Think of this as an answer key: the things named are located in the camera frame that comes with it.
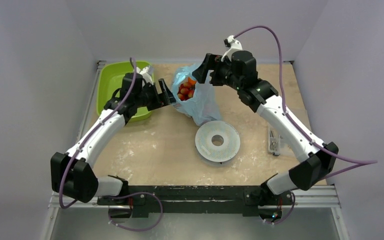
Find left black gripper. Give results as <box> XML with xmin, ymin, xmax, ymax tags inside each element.
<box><xmin>134</xmin><ymin>79</ymin><xmax>178</xmax><ymax>111</ymax></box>

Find red fake fruits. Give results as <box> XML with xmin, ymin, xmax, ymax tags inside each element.
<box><xmin>177</xmin><ymin>76</ymin><xmax>197</xmax><ymax>102</ymax></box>

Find blue plastic bag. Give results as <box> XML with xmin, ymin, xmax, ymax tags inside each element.
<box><xmin>170</xmin><ymin>64</ymin><xmax>222</xmax><ymax>126</ymax></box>

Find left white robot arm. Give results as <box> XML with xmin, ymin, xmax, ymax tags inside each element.
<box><xmin>50</xmin><ymin>72</ymin><xmax>176</xmax><ymax>205</ymax></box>

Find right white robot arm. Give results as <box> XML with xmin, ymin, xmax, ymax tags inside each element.
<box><xmin>192</xmin><ymin>50</ymin><xmax>339</xmax><ymax>204</ymax></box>

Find green plastic tub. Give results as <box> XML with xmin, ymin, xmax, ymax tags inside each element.
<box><xmin>96</xmin><ymin>60</ymin><xmax>152</xmax><ymax>122</ymax></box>

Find white perforated filament spool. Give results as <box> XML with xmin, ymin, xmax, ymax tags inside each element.
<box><xmin>194</xmin><ymin>120</ymin><xmax>241</xmax><ymax>166</ymax></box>

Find clear plastic screw box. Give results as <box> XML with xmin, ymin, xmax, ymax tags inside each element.
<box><xmin>267</xmin><ymin>125</ymin><xmax>295</xmax><ymax>158</ymax></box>

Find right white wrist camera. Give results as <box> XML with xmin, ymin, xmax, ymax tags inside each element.
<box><xmin>221</xmin><ymin>35</ymin><xmax>243</xmax><ymax>62</ymax></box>

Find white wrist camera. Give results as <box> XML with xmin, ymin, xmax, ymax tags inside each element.
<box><xmin>221</xmin><ymin>35</ymin><xmax>243</xmax><ymax>62</ymax></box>
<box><xmin>136</xmin><ymin>65</ymin><xmax>154</xmax><ymax>87</ymax></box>

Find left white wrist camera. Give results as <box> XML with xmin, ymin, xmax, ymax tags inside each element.
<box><xmin>136</xmin><ymin>65</ymin><xmax>154</xmax><ymax>87</ymax></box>

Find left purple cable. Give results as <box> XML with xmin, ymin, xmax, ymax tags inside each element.
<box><xmin>58</xmin><ymin>57</ymin><xmax>164</xmax><ymax>233</ymax></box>

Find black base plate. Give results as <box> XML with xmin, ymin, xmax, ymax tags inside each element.
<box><xmin>97</xmin><ymin>185</ymin><xmax>293</xmax><ymax>219</ymax></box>

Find aluminium frame rail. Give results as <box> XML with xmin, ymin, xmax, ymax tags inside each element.
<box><xmin>47</xmin><ymin>185</ymin><xmax>341</xmax><ymax>209</ymax></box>

